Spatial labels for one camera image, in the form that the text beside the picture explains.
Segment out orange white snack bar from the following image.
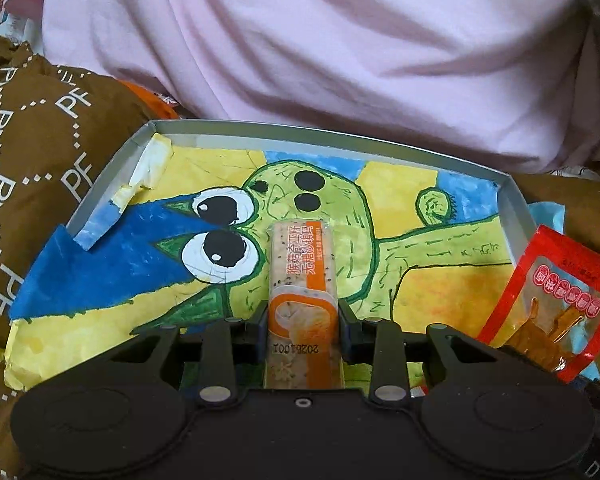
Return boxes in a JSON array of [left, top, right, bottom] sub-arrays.
[[265, 220, 343, 390]]

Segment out grey shallow box tray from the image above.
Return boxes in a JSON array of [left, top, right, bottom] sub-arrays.
[[66, 118, 538, 391]]

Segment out brown patterned PF quilt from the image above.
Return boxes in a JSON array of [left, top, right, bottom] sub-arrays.
[[0, 36, 176, 479]]

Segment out red snack packet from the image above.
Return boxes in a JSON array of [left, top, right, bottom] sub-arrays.
[[477, 226, 600, 382]]

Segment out pink draped sheet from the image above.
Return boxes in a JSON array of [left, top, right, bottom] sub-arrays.
[[5, 0, 600, 172]]

